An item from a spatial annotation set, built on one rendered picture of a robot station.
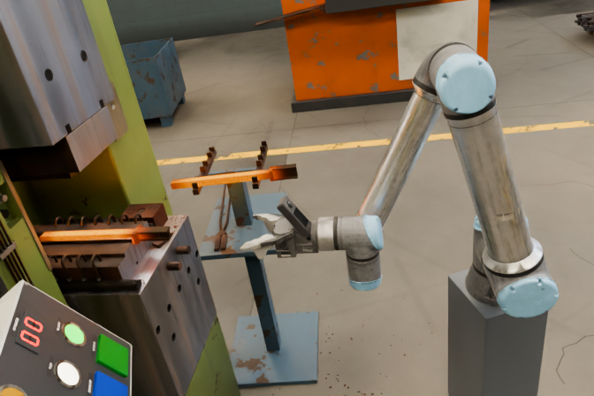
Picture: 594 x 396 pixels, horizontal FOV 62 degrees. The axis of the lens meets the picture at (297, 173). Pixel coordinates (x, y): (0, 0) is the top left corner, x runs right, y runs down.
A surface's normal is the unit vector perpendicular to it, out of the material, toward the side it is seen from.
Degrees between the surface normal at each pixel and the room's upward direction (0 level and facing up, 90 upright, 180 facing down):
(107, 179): 90
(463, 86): 83
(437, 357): 0
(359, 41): 90
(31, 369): 60
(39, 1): 90
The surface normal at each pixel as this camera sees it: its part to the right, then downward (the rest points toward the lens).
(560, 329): -0.14, -0.87
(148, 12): -0.09, 0.48
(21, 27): 0.98, -0.05
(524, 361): 0.26, 0.43
